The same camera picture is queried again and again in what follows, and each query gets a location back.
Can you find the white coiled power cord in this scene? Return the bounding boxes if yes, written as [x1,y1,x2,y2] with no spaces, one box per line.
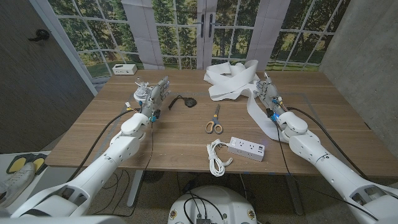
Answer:
[206,139,233,177]

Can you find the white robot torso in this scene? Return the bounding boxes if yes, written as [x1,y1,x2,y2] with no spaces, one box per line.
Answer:
[167,185,258,224]

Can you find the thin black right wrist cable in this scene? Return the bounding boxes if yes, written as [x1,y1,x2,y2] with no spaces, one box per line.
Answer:
[273,119,379,221]

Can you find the grey table leg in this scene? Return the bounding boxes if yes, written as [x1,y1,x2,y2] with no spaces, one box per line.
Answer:
[284,174,304,216]

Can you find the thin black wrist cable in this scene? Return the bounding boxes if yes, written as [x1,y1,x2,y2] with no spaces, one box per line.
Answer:
[273,119,379,221]
[93,120,155,217]

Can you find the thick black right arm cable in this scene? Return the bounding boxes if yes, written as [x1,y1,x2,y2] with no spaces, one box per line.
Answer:
[285,106,369,181]

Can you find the black round ribbed object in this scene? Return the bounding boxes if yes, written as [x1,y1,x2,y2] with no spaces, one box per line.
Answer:
[142,170,165,184]

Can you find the white table leg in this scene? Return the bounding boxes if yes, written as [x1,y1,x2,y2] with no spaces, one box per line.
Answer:
[126,170,144,208]

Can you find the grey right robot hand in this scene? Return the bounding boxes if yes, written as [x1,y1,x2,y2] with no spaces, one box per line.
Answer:
[254,71,285,117]

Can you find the printed window backdrop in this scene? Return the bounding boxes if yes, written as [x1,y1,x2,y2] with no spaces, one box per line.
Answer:
[29,0,352,78]

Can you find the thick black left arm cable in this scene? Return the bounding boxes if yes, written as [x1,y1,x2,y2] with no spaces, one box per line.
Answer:
[66,108,142,183]

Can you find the yellow black foot pedal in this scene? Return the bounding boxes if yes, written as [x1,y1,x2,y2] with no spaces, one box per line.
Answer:
[6,154,32,175]
[27,153,49,175]

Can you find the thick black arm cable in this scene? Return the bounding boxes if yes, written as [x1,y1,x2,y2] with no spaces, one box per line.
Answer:
[66,108,142,183]
[285,106,369,181]

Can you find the black charging cable with puck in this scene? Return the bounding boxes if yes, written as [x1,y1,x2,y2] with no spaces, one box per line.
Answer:
[168,95,198,111]

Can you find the white outlet box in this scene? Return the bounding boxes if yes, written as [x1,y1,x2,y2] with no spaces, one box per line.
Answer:
[111,63,138,76]

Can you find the thin black left wrist cable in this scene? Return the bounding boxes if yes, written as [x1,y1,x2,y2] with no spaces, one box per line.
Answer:
[93,120,155,217]

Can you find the black door handle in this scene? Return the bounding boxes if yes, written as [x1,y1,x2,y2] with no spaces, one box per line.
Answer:
[27,29,50,42]

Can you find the scissors with grey yellow handles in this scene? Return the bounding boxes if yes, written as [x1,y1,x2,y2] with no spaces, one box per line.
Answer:
[205,103,224,135]

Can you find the white power strip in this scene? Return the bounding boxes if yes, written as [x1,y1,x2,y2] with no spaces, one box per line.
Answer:
[227,136,266,162]

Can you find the white sneaker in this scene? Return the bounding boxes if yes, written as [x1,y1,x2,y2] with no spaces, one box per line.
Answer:
[0,161,37,208]

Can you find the white receipt paper strip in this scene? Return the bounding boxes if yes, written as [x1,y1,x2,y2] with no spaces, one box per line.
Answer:
[203,59,290,143]

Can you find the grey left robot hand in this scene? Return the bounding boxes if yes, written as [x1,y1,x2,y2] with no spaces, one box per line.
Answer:
[139,75,172,121]

